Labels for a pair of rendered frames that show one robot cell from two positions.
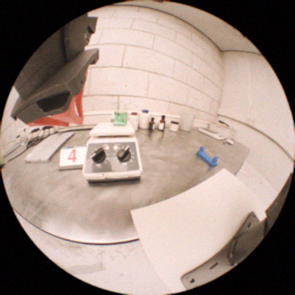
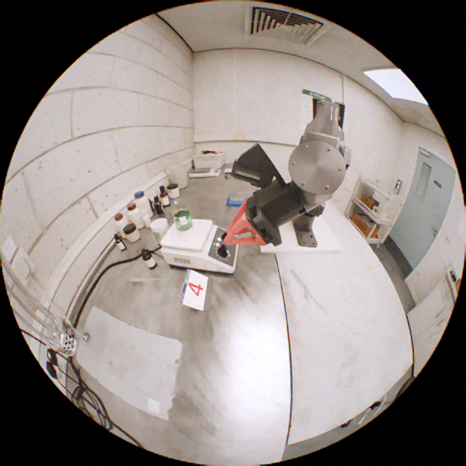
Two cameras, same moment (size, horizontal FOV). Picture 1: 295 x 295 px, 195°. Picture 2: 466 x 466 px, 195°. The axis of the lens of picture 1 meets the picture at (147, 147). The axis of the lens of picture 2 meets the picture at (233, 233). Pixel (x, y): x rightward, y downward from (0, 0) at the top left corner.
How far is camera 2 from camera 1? 34 cm
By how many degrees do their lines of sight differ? 53
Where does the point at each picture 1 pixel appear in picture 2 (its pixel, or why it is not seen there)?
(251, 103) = (237, 115)
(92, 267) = (293, 274)
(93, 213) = (260, 269)
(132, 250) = (280, 256)
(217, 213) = not seen: hidden behind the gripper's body
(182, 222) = not seen: hidden behind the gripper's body
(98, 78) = (44, 184)
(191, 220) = not seen: hidden behind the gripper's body
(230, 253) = (299, 228)
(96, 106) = (68, 239)
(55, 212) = (264, 298)
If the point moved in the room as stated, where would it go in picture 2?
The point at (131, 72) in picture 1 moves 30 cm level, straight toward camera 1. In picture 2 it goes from (89, 143) to (135, 114)
